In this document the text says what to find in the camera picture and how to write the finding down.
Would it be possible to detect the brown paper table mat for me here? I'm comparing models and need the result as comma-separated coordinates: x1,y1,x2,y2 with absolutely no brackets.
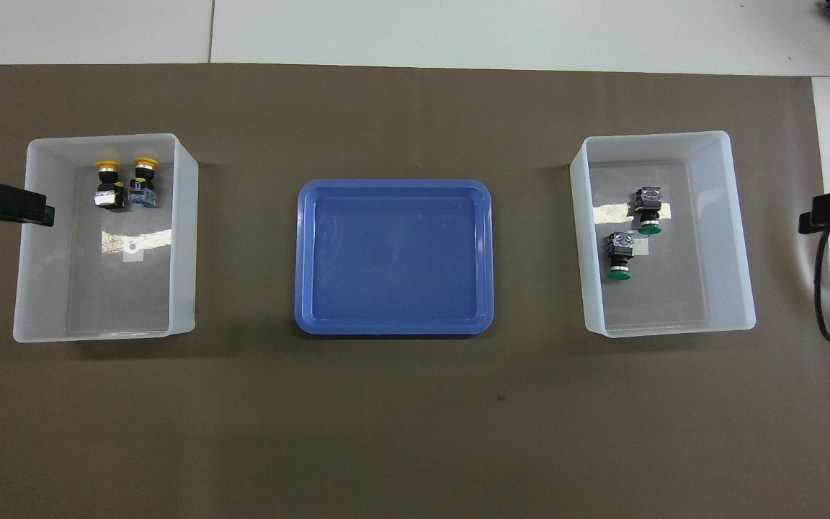
0,63,830,519

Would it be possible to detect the blue plastic tray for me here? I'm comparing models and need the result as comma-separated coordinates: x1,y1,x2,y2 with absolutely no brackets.
294,179,495,337

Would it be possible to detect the green push button switch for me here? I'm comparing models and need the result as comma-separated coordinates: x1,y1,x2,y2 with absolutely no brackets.
633,186,665,236
605,231,636,281

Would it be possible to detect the translucent white plastic box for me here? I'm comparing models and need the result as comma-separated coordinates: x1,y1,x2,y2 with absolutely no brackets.
13,133,198,344
570,130,757,338

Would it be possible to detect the yellow push button switch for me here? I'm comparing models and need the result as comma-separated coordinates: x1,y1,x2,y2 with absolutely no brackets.
127,156,159,209
94,159,128,210

